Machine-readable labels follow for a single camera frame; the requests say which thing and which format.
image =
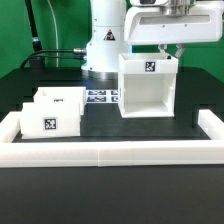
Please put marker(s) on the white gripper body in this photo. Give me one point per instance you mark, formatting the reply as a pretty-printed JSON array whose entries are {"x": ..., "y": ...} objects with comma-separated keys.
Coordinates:
[{"x": 155, "y": 22}]

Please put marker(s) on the white drawer cabinet box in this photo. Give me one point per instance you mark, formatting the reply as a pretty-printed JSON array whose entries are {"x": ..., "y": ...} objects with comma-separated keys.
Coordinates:
[{"x": 147, "y": 85}]

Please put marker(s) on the white front drawer tray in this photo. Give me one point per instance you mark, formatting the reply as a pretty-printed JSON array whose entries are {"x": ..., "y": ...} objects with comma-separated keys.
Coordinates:
[{"x": 40, "y": 120}]

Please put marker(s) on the white drawer tray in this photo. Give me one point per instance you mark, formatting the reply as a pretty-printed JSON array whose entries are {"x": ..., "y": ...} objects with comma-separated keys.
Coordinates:
[
  {"x": 40, "y": 120},
  {"x": 62, "y": 94}
]

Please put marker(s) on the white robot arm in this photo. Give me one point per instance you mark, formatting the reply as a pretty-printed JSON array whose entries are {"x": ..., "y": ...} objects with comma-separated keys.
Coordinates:
[{"x": 119, "y": 25}]

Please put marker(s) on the white rear drawer tray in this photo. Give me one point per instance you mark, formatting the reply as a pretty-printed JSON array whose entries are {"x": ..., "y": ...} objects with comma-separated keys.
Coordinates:
[{"x": 62, "y": 94}]

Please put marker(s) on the marker tag sheet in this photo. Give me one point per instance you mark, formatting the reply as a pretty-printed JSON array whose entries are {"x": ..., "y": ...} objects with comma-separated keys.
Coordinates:
[{"x": 102, "y": 96}]

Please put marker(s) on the black pole stand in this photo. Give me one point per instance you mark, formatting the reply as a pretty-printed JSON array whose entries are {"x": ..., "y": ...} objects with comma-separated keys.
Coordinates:
[{"x": 37, "y": 62}]

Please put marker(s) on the white U-shaped border frame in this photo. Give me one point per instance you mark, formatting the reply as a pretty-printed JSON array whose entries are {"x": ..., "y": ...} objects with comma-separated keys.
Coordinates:
[{"x": 101, "y": 154}]

